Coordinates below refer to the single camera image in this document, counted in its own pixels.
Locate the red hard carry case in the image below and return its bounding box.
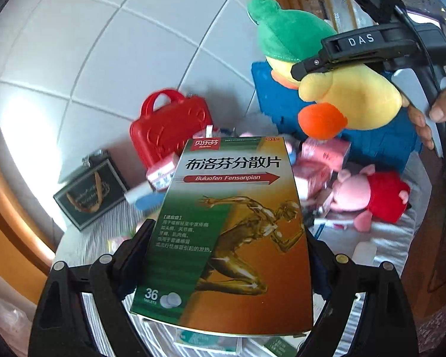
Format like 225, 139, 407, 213
129, 89, 213, 168

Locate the black gift box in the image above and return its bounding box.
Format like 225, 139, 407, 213
53, 150, 131, 233

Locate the pink pig plush red dress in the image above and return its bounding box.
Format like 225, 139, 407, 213
321, 164, 411, 231

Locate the pink tissue pack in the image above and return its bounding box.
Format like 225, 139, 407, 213
293, 160, 335, 201
301, 137, 352, 172

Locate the blue plastic storage crate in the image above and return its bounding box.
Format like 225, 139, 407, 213
251, 61, 422, 172

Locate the white green medicine box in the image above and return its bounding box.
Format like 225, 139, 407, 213
173, 329, 243, 357

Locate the white plastic bag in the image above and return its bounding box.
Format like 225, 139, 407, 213
0, 295, 32, 345

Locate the yellow duck plush green hat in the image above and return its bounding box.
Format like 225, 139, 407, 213
247, 0, 404, 141

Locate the small pink white box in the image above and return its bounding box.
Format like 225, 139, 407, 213
146, 154, 181, 192

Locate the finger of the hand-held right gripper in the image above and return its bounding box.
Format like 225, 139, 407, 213
292, 26, 387, 82

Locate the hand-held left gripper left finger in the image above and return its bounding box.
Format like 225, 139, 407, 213
29, 219, 160, 357

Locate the green orange medicine box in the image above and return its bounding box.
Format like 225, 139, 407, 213
130, 136, 315, 337

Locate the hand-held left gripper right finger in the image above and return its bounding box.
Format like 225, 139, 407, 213
301, 231, 419, 357

